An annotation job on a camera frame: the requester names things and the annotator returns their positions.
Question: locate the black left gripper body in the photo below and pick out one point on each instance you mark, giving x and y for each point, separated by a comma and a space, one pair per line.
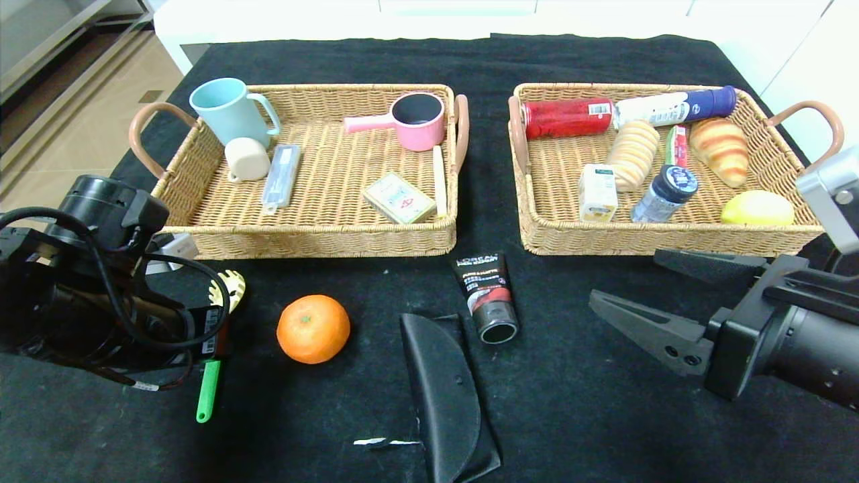
211, 331

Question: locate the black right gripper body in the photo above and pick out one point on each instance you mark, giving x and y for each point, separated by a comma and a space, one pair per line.
737, 334

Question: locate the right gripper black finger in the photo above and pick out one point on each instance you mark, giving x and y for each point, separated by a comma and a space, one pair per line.
718, 267
651, 325

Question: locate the green snack packet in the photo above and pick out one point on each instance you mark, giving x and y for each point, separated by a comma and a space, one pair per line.
676, 144

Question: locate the small white juice box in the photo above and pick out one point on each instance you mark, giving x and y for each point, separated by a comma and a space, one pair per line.
597, 194

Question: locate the black cleanser tube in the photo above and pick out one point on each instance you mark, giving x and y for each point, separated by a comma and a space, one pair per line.
486, 288

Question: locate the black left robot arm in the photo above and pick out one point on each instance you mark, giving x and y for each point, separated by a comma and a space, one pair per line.
40, 302

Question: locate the yellow lemon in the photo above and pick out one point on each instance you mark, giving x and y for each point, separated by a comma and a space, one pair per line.
757, 208

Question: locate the small clear bottle dark cap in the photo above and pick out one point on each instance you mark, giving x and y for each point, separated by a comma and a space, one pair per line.
661, 197

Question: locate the orange fruit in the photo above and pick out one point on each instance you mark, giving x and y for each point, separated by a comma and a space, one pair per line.
313, 330

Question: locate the golden croissant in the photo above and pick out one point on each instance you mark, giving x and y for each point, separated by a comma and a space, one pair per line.
721, 150

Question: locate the black table cloth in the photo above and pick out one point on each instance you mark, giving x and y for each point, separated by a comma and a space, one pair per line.
570, 436

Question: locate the striped spiral bread roll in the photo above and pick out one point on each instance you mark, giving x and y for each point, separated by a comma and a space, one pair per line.
634, 154

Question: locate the white bottle with blue cap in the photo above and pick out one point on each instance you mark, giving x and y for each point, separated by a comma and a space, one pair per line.
671, 107

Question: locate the clear plastic case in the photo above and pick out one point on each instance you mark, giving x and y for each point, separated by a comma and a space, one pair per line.
280, 176

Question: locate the small cream cup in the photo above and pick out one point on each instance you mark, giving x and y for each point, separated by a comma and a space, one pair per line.
246, 159

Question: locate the white paper scrap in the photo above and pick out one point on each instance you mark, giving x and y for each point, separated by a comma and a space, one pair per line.
376, 441

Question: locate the red drink can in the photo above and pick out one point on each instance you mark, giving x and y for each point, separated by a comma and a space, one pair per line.
567, 119

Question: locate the black glasses case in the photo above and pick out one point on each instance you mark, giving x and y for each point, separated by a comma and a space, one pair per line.
443, 389

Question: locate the light blue mug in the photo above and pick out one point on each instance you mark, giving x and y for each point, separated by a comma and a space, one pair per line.
226, 113

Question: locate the green card box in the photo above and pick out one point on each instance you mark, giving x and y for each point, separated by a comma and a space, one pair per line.
399, 199

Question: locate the brass floor outlet cover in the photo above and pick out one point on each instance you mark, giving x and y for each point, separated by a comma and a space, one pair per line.
152, 96

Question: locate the pale wooden stick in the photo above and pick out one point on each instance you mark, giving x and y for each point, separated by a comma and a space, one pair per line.
439, 181

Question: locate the grey metal shelf unit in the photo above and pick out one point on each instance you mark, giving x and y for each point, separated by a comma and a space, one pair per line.
40, 40

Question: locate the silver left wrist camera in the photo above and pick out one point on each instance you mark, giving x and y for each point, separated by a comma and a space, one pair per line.
178, 247

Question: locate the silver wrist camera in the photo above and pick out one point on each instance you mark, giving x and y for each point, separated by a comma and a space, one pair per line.
178, 247
832, 201

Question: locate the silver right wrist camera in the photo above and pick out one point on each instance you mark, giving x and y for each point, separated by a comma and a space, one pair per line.
832, 201

